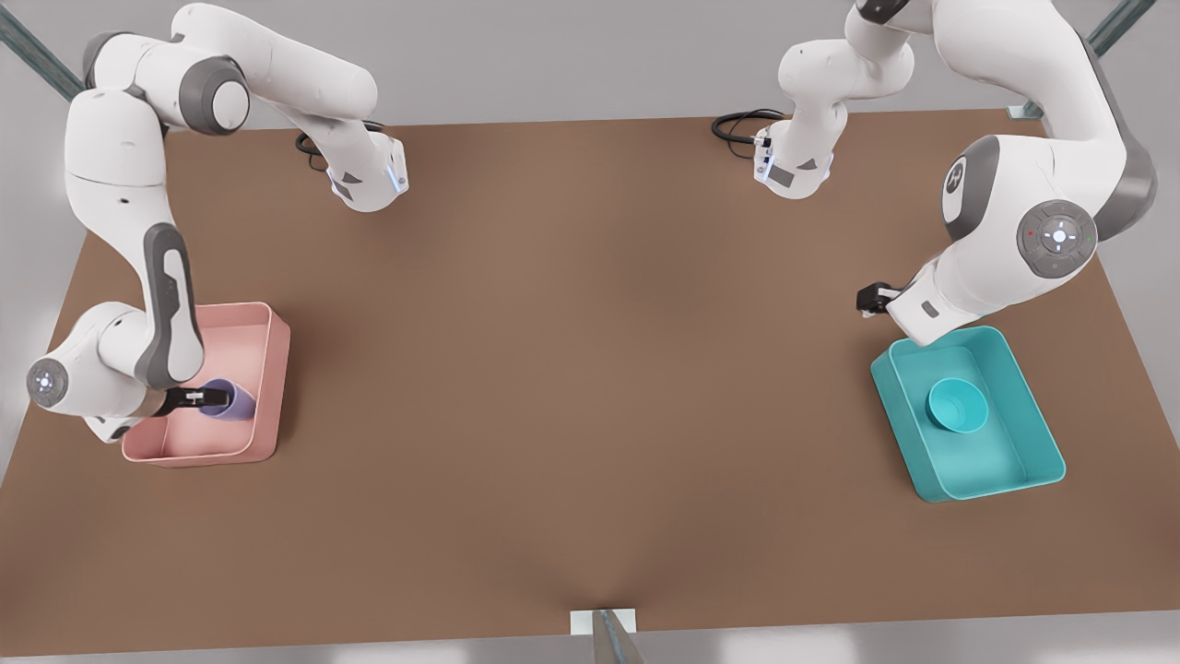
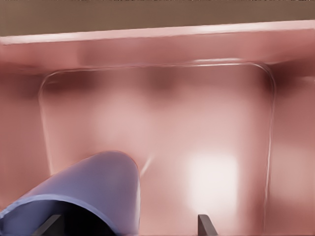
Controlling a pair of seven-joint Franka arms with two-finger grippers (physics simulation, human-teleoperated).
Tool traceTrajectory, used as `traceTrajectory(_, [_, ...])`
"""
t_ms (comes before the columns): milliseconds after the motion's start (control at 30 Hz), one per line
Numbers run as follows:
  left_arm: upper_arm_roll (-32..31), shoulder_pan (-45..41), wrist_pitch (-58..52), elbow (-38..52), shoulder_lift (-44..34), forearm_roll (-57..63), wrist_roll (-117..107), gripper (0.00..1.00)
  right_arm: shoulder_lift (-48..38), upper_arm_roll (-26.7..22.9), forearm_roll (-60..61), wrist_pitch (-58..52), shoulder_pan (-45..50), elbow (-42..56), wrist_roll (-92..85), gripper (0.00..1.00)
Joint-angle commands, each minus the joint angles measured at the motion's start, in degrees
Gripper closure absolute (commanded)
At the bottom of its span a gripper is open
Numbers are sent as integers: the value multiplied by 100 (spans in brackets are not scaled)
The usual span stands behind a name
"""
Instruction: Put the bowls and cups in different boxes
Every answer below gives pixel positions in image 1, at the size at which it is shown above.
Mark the purple cup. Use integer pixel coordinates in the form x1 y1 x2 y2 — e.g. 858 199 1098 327
199 379 260 423

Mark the pink plastic box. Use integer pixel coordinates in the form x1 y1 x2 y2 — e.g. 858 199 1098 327
122 302 292 466

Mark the teal bowl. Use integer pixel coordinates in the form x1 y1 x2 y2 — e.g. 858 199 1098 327
926 376 991 434

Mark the teal plastic box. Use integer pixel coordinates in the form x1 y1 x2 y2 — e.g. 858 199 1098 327
870 325 1068 504

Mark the black cable loop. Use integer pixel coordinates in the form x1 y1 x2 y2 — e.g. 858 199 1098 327
295 120 386 172
711 109 790 160

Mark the silver frame post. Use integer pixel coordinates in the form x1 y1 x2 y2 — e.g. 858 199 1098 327
1008 0 1159 121
570 608 646 664
0 14 86 102

